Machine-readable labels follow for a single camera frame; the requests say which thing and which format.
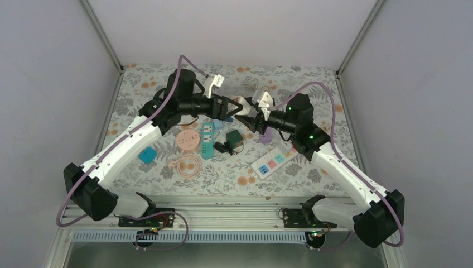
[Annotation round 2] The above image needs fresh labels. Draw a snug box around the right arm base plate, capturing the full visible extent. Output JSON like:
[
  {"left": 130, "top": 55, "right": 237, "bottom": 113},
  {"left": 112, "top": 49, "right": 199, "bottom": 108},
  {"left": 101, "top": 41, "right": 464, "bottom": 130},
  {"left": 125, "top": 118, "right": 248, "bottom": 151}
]
[{"left": 278, "top": 208, "right": 337, "bottom": 229}]

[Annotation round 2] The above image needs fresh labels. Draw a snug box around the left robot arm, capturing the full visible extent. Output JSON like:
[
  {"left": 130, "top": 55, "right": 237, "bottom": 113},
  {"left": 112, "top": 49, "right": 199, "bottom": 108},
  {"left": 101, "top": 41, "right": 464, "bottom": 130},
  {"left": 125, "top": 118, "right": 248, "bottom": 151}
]
[{"left": 63, "top": 69, "right": 249, "bottom": 226}]

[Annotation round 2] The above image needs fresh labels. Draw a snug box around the black plug adapter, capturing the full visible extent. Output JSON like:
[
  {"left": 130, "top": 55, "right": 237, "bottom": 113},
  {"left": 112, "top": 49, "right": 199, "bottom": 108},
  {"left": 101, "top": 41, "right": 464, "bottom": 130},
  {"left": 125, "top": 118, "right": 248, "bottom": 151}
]
[{"left": 213, "top": 141, "right": 237, "bottom": 155}]

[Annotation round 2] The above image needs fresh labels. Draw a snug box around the pink round power socket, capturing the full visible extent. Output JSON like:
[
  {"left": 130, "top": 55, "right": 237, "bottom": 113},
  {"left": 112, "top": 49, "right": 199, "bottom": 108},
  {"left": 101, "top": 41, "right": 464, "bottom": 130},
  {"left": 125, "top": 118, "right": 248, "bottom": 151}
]
[{"left": 176, "top": 129, "right": 200, "bottom": 152}]

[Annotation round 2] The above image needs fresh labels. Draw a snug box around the white multicolour power strip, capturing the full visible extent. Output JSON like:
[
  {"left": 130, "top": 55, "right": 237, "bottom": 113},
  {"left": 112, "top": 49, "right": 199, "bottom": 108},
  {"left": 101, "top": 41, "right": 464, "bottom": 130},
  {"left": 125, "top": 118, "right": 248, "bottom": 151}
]
[{"left": 250, "top": 141, "right": 298, "bottom": 179}]

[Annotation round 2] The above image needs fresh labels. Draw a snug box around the white cube socket adapter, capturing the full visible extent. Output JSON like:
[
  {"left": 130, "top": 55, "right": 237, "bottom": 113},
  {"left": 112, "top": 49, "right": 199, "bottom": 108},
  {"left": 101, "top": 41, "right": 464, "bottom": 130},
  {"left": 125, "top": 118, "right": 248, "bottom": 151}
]
[{"left": 234, "top": 96, "right": 252, "bottom": 116}]

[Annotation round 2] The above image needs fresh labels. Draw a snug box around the teal power strip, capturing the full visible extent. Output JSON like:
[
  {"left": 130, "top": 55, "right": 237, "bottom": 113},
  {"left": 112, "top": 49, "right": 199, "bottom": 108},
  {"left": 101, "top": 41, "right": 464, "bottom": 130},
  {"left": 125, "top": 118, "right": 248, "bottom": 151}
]
[{"left": 201, "top": 122, "right": 215, "bottom": 159}]

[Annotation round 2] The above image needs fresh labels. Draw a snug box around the dark green cube socket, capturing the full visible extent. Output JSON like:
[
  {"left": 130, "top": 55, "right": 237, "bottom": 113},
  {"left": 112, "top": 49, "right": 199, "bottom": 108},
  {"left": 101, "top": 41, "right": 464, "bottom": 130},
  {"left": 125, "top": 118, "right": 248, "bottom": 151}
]
[{"left": 226, "top": 130, "right": 244, "bottom": 149}]

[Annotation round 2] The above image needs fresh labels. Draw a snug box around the white coiled cable right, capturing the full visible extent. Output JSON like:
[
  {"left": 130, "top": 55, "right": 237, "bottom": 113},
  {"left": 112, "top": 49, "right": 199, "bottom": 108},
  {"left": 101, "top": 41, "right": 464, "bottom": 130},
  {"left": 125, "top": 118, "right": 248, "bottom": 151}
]
[{"left": 253, "top": 83, "right": 271, "bottom": 98}]

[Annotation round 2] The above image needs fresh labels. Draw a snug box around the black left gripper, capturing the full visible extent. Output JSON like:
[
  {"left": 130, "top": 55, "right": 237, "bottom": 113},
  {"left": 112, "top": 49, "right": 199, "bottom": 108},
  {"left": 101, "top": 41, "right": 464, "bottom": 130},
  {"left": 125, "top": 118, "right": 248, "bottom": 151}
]
[{"left": 180, "top": 93, "right": 243, "bottom": 121}]

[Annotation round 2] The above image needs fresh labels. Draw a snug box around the purple power strip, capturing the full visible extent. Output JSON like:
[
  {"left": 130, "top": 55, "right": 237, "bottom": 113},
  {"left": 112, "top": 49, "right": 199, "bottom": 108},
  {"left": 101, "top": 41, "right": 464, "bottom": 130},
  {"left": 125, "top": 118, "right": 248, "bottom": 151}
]
[{"left": 259, "top": 129, "right": 273, "bottom": 143}]

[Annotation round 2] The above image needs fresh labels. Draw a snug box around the blue flat square plug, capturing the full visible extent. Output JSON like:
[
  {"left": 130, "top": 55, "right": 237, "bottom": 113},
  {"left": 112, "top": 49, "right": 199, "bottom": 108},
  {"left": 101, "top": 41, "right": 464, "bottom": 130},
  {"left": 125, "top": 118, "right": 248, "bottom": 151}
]
[{"left": 138, "top": 146, "right": 157, "bottom": 164}]

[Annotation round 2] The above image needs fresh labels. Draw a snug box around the floral patterned table mat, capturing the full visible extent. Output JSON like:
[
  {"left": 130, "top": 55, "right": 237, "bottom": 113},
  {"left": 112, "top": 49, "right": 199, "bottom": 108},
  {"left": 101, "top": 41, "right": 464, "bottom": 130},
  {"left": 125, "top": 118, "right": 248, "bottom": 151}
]
[{"left": 105, "top": 64, "right": 357, "bottom": 197}]

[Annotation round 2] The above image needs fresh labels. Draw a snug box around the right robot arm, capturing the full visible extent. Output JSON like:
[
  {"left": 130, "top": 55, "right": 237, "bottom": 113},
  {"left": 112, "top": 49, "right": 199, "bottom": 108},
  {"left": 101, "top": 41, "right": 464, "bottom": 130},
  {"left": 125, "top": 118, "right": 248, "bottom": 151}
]
[{"left": 235, "top": 93, "right": 405, "bottom": 248}]

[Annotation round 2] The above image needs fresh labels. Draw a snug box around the blue slotted cable duct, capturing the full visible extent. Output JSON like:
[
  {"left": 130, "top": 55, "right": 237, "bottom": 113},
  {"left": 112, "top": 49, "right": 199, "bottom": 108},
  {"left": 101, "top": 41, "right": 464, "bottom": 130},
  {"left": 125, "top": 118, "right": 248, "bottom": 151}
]
[{"left": 72, "top": 231, "right": 315, "bottom": 244}]

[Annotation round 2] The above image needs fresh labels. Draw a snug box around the light blue small plug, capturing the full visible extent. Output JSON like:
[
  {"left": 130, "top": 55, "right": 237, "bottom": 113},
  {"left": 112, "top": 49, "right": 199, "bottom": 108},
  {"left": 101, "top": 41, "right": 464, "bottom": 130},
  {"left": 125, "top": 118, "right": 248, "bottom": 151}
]
[{"left": 213, "top": 119, "right": 224, "bottom": 131}]

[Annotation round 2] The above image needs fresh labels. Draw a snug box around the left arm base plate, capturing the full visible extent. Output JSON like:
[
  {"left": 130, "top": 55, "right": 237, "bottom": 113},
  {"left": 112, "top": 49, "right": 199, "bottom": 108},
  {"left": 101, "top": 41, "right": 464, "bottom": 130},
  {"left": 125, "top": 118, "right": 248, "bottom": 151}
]
[{"left": 118, "top": 208, "right": 175, "bottom": 229}]

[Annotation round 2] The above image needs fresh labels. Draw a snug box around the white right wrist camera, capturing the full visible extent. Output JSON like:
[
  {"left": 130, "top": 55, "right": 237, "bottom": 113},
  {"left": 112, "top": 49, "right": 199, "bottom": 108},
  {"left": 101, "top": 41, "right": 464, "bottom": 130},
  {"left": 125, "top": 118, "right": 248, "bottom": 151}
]
[{"left": 253, "top": 89, "right": 274, "bottom": 121}]

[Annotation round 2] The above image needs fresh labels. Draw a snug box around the aluminium rail base frame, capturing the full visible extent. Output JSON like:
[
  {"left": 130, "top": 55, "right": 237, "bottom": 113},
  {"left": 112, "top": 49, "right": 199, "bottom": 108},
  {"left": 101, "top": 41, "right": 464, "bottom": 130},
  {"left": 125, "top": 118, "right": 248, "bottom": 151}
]
[{"left": 61, "top": 196, "right": 393, "bottom": 232}]

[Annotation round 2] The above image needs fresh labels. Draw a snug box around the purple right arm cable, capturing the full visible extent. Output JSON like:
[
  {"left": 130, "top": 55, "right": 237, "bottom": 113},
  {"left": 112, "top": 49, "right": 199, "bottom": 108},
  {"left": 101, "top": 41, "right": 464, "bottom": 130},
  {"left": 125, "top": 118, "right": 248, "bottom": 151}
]
[{"left": 273, "top": 81, "right": 406, "bottom": 252}]

